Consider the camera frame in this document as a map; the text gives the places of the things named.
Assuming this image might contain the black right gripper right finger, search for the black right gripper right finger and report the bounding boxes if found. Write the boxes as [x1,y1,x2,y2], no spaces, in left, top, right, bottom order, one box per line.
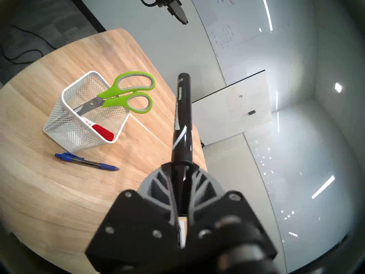
[184,164,277,274]

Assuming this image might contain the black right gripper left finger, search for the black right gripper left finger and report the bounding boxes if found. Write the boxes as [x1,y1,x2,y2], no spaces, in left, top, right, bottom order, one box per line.
[85,162,181,274]

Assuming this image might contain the green handled scissors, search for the green handled scissors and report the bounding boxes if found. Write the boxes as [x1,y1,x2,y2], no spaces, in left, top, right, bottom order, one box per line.
[73,71,156,117]

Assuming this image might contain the black permanent marker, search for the black permanent marker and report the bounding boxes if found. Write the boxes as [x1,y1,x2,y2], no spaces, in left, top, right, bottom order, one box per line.
[171,73,194,215]

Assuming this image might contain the red capped white marker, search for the red capped white marker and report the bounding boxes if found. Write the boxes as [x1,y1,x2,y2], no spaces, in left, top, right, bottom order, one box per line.
[81,118,115,142]

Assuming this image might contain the white wire mesh pen holder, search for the white wire mesh pen holder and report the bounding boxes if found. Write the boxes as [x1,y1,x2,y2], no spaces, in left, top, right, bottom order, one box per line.
[43,70,130,154]

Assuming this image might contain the blue ballpoint pen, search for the blue ballpoint pen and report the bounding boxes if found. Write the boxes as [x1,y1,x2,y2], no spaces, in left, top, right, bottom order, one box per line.
[54,152,120,172]

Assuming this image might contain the mobile whiteboard on stand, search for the mobile whiteboard on stand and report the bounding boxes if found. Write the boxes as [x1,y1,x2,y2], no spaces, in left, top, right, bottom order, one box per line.
[191,70,273,147]

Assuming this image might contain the wall whiteboard with writing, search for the wall whiteboard with writing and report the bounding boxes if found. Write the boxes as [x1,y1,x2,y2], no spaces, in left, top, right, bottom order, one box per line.
[187,0,290,87]

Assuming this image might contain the wide glass wall whiteboard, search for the wide glass wall whiteboard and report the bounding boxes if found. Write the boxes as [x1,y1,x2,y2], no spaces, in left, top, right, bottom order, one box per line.
[243,104,354,265]

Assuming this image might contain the long black floor cable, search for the long black floor cable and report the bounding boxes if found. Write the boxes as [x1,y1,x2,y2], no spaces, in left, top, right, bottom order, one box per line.
[0,25,57,64]

